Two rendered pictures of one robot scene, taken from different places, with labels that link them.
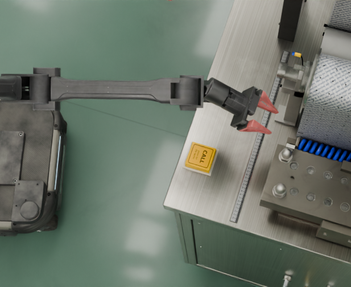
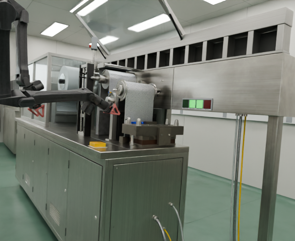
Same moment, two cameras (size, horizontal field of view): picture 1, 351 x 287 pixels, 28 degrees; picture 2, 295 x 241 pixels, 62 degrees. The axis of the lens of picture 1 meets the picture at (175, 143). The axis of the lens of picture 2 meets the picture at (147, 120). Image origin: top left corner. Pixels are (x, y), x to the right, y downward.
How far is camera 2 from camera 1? 1.99 m
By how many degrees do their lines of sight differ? 78
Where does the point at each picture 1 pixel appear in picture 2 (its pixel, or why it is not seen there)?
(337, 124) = (136, 102)
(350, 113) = (139, 91)
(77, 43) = not seen: outside the picture
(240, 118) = (109, 103)
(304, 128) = (126, 114)
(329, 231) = (162, 130)
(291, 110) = (114, 127)
